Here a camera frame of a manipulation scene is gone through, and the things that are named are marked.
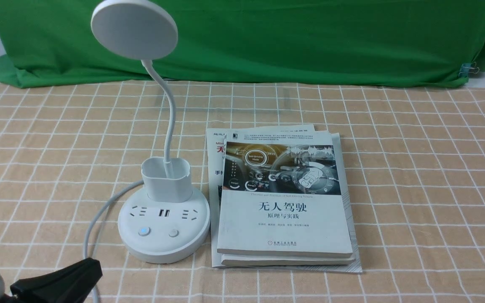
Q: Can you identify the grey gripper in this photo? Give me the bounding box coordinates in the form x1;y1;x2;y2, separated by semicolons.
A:
0;258;103;303

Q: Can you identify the white desk lamp with sockets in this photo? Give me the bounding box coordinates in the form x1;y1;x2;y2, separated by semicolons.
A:
91;0;211;263

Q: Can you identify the middle white book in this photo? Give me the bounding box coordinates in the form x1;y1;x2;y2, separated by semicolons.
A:
220;130;356;267

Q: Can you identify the white book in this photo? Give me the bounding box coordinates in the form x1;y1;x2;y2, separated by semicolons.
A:
206;128;362;274
220;130;356;267

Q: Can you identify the bottom white book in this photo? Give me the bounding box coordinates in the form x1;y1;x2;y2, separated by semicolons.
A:
206;128;362;274

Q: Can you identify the top self-driving textbook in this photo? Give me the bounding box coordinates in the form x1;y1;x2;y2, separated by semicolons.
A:
216;141;353;258

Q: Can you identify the green backdrop cloth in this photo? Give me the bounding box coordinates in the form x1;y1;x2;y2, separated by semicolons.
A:
0;0;485;88

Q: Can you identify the checkered beige tablecloth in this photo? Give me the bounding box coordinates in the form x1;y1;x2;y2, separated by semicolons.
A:
0;81;485;303

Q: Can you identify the blue binder clip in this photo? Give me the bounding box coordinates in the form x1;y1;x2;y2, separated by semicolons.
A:
458;62;480;77

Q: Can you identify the white lamp power cable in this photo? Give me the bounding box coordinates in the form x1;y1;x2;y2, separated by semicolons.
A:
83;180;145;303

